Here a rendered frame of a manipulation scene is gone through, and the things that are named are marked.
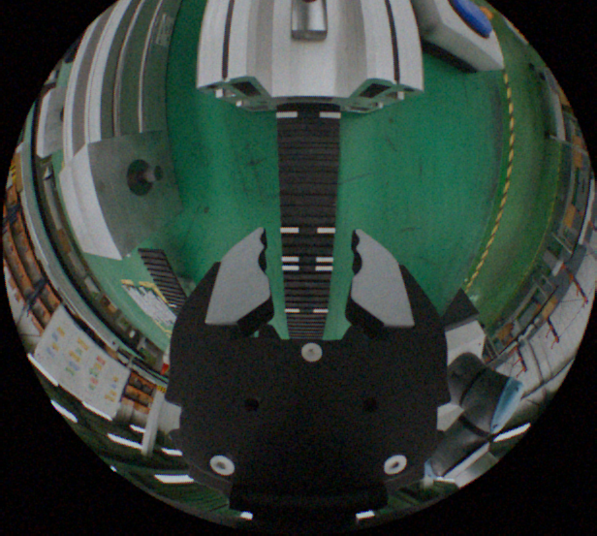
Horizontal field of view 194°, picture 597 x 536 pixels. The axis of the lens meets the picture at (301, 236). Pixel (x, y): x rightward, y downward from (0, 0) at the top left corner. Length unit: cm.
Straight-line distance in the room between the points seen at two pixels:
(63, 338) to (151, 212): 290
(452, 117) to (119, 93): 29
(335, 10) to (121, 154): 18
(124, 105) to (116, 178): 6
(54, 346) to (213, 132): 300
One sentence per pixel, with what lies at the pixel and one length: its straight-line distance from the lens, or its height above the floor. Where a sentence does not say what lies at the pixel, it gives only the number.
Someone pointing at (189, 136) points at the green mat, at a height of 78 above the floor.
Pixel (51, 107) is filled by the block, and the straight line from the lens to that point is 37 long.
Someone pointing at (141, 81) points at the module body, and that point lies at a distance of 21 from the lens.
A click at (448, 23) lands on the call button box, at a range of 18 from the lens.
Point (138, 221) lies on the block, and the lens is 17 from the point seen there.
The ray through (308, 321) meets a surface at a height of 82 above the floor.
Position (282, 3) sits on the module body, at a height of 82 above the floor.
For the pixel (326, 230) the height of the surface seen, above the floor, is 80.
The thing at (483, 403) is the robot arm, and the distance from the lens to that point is 49.
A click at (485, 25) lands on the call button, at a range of 21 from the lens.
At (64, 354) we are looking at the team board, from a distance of 309.
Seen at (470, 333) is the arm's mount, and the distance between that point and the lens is 60.
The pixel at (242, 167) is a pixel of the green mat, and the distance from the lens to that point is 17.
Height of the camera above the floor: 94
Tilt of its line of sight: 59 degrees down
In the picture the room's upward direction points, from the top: 177 degrees counter-clockwise
